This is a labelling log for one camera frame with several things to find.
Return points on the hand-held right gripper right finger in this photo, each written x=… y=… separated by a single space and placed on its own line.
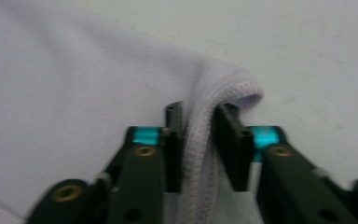
x=286 y=186

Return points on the white grid mat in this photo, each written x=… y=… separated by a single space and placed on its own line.
x=307 y=62

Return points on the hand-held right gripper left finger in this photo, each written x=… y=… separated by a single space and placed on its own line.
x=143 y=180

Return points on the lavender printed towel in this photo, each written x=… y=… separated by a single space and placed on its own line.
x=74 y=93

